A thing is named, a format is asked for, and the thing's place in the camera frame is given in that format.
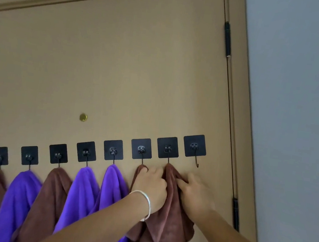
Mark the person's left hand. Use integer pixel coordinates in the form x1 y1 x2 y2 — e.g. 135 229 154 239
128 164 171 220

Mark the person's right hand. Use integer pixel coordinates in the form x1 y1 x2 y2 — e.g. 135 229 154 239
171 172 220 226

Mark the person's left forearm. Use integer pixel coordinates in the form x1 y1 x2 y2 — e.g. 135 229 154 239
33 183 151 242

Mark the purple towel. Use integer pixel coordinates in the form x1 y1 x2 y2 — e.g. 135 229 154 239
0 167 45 242
86 162 138 242
53 163 103 240

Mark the row of black adhesive hooks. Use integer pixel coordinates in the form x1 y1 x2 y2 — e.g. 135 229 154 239
0 110 209 195

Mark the black door hinge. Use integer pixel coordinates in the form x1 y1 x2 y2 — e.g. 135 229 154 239
221 21 236 61
229 197 244 233

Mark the tan wooden door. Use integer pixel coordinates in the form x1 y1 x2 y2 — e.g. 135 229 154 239
0 0 269 242

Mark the silver bracelet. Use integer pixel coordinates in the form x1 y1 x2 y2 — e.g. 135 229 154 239
126 189 154 223

